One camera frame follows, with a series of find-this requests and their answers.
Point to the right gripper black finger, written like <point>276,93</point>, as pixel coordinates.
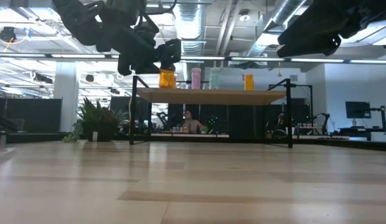
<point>308,49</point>
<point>308,25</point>

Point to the large orange pill bottle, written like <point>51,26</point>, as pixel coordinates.
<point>167,79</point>

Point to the pink pill bottle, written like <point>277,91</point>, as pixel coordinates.
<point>196,79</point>

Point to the green bottle with red capsules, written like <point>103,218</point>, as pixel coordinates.
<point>215,79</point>

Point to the small orange pill bottle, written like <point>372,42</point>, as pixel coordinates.
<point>249,82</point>

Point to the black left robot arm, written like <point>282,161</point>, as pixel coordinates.
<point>96,21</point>

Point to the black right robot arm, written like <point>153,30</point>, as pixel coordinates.
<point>373,9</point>

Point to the wooden shelf black metal legs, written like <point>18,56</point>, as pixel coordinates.
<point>211,97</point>

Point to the long ceiling light strip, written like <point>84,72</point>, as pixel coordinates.
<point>274,59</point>

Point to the person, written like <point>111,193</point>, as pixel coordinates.
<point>191,123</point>

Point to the black computer monitor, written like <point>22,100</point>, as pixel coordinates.
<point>357,109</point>

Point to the potted green succulent plant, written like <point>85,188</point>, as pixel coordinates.
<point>98,123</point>

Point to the black partition panel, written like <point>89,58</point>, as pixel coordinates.
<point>31,115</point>

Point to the black aluminium table frame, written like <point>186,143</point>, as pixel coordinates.
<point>317,141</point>

